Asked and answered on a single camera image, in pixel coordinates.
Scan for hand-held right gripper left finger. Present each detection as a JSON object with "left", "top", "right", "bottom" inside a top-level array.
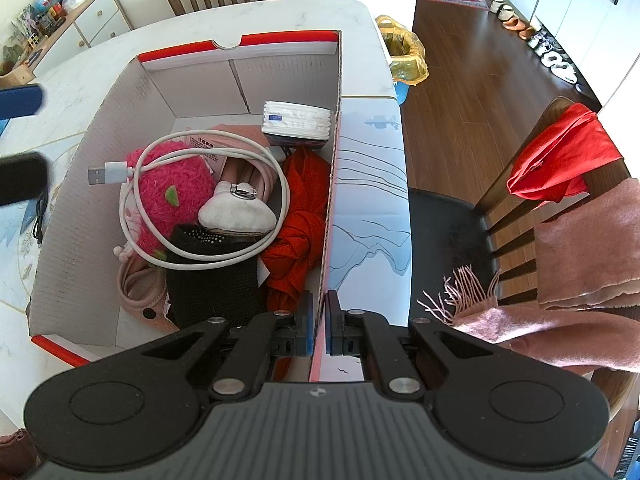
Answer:
[{"left": 125, "top": 291, "right": 317, "bottom": 402}]

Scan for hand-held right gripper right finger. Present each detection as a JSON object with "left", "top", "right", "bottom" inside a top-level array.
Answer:
[{"left": 325, "top": 290, "right": 506, "bottom": 402}]

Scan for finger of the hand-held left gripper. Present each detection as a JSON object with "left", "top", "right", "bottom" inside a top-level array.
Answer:
[
  {"left": 0, "top": 152, "right": 49, "bottom": 207},
  {"left": 0, "top": 84, "right": 47, "bottom": 122}
]

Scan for red cardboard shoe box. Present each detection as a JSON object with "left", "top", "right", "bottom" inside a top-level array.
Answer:
[{"left": 26, "top": 30, "right": 343, "bottom": 383}]

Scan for black knit glove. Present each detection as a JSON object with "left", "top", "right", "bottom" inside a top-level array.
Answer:
[{"left": 165, "top": 224, "right": 262, "bottom": 328}]

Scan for red knit scarf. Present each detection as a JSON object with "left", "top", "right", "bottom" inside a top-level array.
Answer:
[{"left": 260, "top": 146, "right": 332, "bottom": 381}]

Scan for white usb cable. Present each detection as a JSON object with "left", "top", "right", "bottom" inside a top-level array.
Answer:
[{"left": 87, "top": 131, "right": 292, "bottom": 271}]

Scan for white coin purse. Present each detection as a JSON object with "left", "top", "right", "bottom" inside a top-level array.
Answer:
[{"left": 198, "top": 181, "right": 277, "bottom": 235}]

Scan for red and white soft toy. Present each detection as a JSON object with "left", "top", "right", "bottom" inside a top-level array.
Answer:
[{"left": 122, "top": 140, "right": 217, "bottom": 263}]

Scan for pink fabric garment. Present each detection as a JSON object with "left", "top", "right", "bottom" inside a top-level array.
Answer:
[{"left": 116, "top": 125, "right": 281, "bottom": 333}]

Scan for pink paper card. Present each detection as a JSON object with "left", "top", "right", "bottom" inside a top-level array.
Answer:
[{"left": 185, "top": 132, "right": 223, "bottom": 176}]

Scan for stack of white pads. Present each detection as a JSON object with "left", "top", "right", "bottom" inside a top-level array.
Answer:
[{"left": 261, "top": 101, "right": 333, "bottom": 142}]

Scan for wooden desk tray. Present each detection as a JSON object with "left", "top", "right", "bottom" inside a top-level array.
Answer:
[{"left": 0, "top": 57, "right": 36, "bottom": 88}]

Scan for white wooden sideboard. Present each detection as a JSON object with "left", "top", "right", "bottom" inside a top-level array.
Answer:
[{"left": 25, "top": 0, "right": 133, "bottom": 78}]

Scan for wooden chair with black seat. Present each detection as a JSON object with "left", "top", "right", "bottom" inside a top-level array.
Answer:
[{"left": 407, "top": 97, "right": 640, "bottom": 411}]

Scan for pink fringed scarf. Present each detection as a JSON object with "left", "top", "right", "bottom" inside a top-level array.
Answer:
[{"left": 417, "top": 177, "right": 640, "bottom": 373}]

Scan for yellow plastic bag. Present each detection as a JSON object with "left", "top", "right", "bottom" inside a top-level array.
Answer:
[{"left": 375, "top": 14, "right": 430, "bottom": 86}]

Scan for red cloth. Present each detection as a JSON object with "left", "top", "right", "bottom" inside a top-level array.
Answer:
[{"left": 506, "top": 103, "right": 626, "bottom": 203}]

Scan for row of sneakers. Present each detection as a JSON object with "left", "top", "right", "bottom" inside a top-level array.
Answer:
[{"left": 527, "top": 30, "right": 578, "bottom": 86}]

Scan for orange slippers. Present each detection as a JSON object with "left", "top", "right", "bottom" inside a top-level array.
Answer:
[{"left": 501, "top": 16, "right": 533, "bottom": 38}]

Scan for thin black cable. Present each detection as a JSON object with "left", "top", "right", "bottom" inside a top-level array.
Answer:
[{"left": 31, "top": 195, "right": 51, "bottom": 250}]

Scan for white wall cabinet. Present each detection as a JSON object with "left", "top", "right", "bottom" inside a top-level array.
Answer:
[{"left": 497, "top": 0, "right": 640, "bottom": 106}]

